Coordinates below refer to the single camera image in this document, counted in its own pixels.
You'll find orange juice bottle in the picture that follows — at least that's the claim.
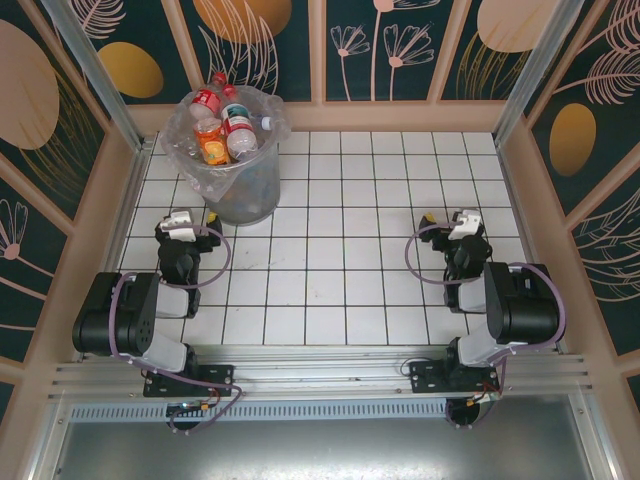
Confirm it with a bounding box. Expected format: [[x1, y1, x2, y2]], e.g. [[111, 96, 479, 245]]
[[193, 118, 232, 167]]

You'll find water bottle red white label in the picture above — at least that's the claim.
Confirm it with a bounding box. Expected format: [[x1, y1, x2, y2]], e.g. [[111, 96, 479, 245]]
[[219, 83, 261, 160]]

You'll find clear cola bottle red label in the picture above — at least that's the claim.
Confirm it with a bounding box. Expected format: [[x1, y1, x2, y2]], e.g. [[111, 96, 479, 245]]
[[188, 71, 227, 121]]

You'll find grey metal mesh bin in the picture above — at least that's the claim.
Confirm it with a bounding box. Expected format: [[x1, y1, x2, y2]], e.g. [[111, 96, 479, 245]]
[[167, 87, 294, 226]]

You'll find clear plastic bin liner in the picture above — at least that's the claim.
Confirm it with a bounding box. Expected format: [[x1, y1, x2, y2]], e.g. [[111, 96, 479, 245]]
[[167, 86, 294, 206]]

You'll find grey metal base panel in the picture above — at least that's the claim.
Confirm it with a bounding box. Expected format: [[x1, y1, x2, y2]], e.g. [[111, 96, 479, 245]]
[[29, 399, 621, 480]]

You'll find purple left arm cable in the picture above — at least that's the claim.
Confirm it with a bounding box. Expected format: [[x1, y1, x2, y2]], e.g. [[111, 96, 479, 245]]
[[109, 225, 245, 436]]

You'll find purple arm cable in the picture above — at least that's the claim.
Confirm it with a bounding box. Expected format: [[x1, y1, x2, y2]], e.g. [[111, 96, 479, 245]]
[[109, 225, 245, 436], [404, 223, 569, 401]]

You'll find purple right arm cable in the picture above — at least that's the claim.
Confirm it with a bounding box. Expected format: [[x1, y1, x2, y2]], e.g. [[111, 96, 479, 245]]
[[404, 223, 569, 401]]

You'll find aluminium side rail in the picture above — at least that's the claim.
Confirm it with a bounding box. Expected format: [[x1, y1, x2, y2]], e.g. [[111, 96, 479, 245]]
[[494, 137, 576, 359], [74, 139, 154, 364]]

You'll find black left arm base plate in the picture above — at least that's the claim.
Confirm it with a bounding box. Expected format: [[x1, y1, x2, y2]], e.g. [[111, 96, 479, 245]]
[[143, 357, 236, 399]]

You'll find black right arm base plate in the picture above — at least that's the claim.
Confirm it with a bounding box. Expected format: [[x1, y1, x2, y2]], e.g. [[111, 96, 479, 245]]
[[408, 360, 501, 396]]

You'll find aluminium mounting rail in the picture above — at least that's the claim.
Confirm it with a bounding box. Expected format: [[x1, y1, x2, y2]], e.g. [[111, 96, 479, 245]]
[[47, 347, 594, 401]]

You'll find aluminium corner post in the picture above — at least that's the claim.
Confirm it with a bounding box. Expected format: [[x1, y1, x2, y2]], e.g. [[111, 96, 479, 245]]
[[39, 0, 154, 154], [492, 0, 584, 149]]

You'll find perforated grey cable tray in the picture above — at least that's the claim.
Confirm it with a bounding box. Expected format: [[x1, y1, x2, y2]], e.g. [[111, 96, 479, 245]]
[[67, 402, 481, 424]]

